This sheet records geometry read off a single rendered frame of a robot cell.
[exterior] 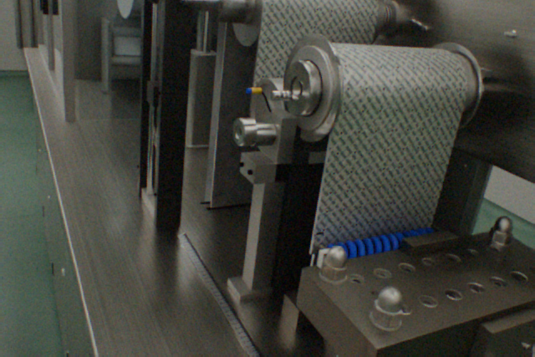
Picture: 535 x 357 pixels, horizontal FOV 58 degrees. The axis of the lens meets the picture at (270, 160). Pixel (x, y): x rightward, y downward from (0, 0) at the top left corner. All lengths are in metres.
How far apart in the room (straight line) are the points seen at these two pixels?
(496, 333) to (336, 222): 0.24
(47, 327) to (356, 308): 1.71
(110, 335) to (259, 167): 0.31
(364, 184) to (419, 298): 0.17
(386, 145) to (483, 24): 0.30
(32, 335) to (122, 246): 1.28
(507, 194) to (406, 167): 3.04
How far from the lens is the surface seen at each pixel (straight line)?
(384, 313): 0.59
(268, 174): 0.71
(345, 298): 0.63
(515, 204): 3.76
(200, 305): 0.79
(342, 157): 0.67
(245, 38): 0.89
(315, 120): 0.66
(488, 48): 0.89
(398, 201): 0.78
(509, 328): 0.70
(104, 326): 0.76
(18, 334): 2.19
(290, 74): 0.68
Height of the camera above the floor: 1.39
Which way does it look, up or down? 21 degrees down
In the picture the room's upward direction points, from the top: 7 degrees clockwise
